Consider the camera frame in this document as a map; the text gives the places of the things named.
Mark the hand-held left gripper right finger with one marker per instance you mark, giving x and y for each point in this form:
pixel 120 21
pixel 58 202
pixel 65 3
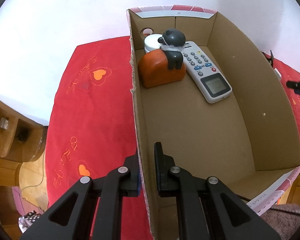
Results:
pixel 158 170

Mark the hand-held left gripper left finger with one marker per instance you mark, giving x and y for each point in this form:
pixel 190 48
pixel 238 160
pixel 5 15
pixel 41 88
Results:
pixel 130 178

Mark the white plug charger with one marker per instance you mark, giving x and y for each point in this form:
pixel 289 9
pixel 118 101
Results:
pixel 277 74

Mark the pink patterned cardboard box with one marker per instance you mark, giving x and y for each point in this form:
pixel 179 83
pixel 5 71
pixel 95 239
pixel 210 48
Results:
pixel 202 135

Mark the white remote with screen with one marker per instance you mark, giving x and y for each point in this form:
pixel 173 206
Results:
pixel 215 85

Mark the orange figurine with grey character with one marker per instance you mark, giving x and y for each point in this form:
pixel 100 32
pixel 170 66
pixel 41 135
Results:
pixel 160 70

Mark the white round jar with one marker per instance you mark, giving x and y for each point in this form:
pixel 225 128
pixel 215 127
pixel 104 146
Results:
pixel 152 42

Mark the red printed blanket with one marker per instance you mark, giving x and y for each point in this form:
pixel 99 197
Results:
pixel 95 120

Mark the black polka dot cloth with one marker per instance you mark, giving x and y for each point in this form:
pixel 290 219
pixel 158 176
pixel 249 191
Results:
pixel 30 220

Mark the pink floor mat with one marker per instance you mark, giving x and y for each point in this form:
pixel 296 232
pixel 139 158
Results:
pixel 16 200

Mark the small dark object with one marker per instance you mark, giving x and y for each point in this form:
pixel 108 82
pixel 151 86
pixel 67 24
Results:
pixel 22 135

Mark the wooden shelf unit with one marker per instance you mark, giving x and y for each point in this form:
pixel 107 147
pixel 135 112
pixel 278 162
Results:
pixel 5 145

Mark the pinkish fuzzy towel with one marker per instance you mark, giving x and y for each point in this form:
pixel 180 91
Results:
pixel 285 222

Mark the small clear container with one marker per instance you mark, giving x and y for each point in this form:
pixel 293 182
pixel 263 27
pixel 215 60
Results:
pixel 4 122

